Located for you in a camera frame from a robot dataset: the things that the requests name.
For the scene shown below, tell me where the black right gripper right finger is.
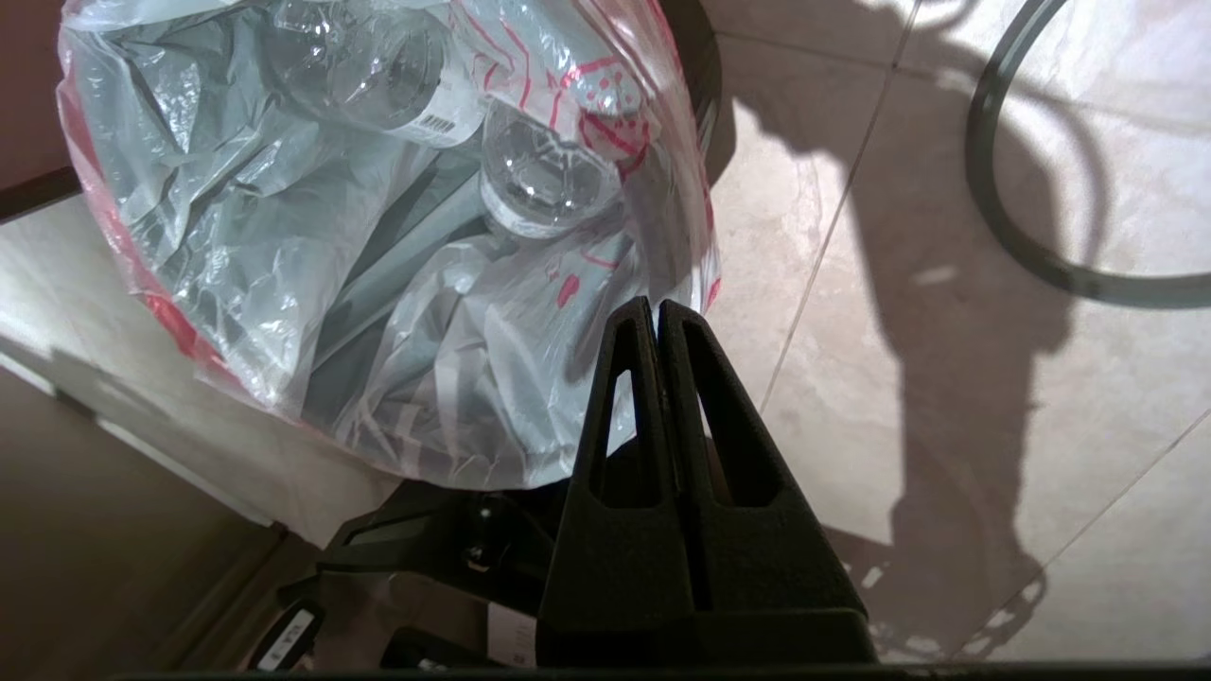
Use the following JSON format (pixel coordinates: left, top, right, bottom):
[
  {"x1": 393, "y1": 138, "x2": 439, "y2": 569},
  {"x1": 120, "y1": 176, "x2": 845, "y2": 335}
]
[{"x1": 658, "y1": 300, "x2": 868, "y2": 616}]

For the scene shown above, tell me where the grey bin retaining ring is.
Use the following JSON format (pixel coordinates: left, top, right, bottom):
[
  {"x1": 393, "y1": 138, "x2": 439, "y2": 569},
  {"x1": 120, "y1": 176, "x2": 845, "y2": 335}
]
[{"x1": 965, "y1": 0, "x2": 1211, "y2": 310}]

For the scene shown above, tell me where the clear plastic bottle barcode label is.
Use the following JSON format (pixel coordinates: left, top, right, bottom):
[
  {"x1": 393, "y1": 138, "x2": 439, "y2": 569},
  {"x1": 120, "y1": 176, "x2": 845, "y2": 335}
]
[{"x1": 265, "y1": 0, "x2": 495, "y2": 148}]

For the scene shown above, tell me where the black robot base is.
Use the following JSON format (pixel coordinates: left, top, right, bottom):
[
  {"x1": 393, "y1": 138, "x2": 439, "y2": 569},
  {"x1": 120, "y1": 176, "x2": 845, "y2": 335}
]
[{"x1": 251, "y1": 476, "x2": 570, "y2": 674}]

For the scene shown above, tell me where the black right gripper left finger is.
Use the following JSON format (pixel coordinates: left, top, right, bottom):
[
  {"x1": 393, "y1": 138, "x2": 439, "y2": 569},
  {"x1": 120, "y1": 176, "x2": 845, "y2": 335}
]
[{"x1": 537, "y1": 297, "x2": 698, "y2": 616}]

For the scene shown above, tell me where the white translucent plastic bag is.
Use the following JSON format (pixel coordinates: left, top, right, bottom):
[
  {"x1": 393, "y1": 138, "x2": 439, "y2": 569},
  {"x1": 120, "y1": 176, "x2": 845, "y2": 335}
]
[{"x1": 55, "y1": 0, "x2": 723, "y2": 492}]

